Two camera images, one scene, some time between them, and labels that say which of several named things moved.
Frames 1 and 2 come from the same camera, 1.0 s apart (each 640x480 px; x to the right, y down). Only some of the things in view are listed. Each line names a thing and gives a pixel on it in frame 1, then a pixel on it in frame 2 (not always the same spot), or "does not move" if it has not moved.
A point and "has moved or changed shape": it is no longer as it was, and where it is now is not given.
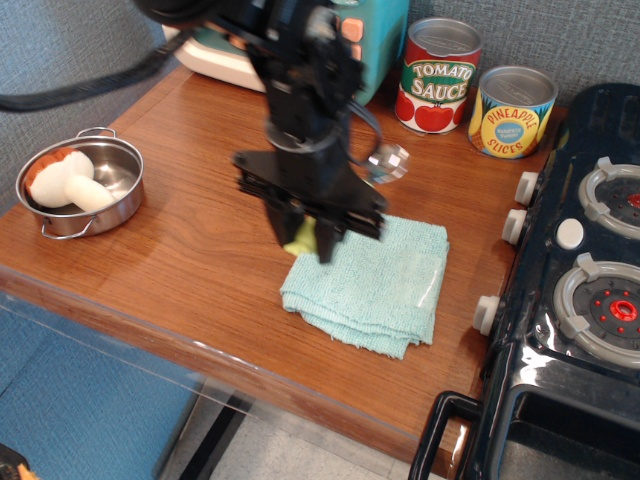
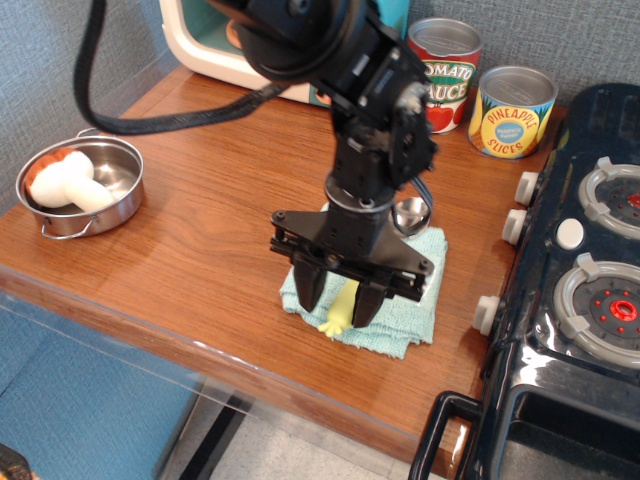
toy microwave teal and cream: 375,32 does not move
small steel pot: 118,163 does not move
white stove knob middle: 513,226 does not move
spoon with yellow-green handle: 382,164 has moved or changed shape
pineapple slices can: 511,110 does not move
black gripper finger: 287,220 → 310,281
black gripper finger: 327,235 → 369,298
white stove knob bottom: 485,314 does not move
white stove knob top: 526,187 does not move
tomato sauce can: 441,59 does not move
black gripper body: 313,174 → 353,242
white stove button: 570,233 does not move
